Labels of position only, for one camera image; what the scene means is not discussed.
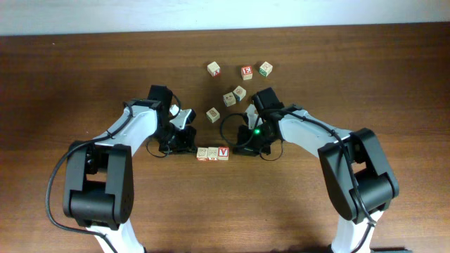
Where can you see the wooden block shell picture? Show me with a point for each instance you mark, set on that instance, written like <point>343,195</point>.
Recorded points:
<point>239,93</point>

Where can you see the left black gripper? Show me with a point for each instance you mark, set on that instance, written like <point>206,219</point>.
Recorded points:
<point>187,143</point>

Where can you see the wooden block pineapple picture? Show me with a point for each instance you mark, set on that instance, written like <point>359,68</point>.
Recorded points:
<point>213,115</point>

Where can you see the wooden block blue S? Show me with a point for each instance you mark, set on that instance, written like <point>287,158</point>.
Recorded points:
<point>229,99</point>

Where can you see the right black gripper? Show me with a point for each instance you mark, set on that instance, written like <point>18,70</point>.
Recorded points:
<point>244,143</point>

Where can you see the red letter V block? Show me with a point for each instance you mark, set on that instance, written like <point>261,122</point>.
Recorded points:
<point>223,153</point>

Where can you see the wooden block red bottom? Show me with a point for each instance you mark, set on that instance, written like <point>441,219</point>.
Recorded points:
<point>201,154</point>

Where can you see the wooden block green side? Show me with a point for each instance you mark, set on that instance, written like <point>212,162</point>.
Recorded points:
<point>265,69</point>

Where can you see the wooden block red side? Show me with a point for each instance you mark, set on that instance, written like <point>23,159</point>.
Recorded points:
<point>214,69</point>

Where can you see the red letter E block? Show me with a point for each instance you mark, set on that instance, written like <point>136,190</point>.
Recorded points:
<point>246,72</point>

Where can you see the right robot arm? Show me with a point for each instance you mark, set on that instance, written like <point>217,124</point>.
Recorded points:
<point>359,179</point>

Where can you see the wooden block red edge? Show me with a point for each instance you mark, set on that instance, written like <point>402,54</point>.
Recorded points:
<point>212,153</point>

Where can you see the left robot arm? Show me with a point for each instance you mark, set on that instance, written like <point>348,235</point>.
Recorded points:
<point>99,179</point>

